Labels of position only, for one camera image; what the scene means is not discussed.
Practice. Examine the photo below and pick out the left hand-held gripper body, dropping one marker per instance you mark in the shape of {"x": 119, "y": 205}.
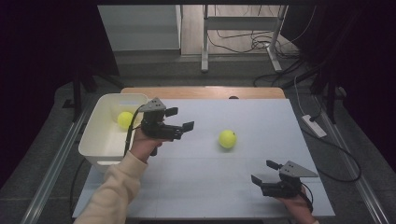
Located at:
{"x": 157, "y": 124}

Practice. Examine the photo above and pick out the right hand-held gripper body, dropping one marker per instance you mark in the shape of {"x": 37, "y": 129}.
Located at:
{"x": 285, "y": 182}

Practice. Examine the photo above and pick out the yellow tennis ball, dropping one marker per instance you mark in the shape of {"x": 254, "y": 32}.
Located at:
{"x": 125, "y": 119}
{"x": 227, "y": 139}

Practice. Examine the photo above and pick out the white plastic bin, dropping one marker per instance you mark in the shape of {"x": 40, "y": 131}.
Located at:
{"x": 107, "y": 137}

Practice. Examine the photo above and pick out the person's left hand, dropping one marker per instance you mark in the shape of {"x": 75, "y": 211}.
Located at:
{"x": 143, "y": 147}

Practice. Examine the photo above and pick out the person's right hand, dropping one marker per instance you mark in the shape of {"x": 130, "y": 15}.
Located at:
{"x": 297, "y": 207}

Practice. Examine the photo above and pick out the white board mat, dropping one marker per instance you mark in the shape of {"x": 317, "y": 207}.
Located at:
{"x": 236, "y": 180}

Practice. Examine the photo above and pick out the wooden table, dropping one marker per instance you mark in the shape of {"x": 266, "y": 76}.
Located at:
{"x": 202, "y": 92}

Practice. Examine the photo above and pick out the white power strip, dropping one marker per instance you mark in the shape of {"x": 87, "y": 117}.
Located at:
{"x": 314, "y": 126}

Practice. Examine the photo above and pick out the black stand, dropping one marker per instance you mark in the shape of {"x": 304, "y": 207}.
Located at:
{"x": 79, "y": 90}
{"x": 327, "y": 87}

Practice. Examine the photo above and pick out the white cabinet panel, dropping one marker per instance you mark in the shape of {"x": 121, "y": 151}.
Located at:
{"x": 140, "y": 28}

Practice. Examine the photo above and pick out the metal floor rail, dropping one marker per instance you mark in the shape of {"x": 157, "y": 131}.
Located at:
{"x": 351, "y": 161}
{"x": 53, "y": 168}

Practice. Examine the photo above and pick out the white metal stand frame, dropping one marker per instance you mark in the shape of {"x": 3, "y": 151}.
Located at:
{"x": 239, "y": 25}

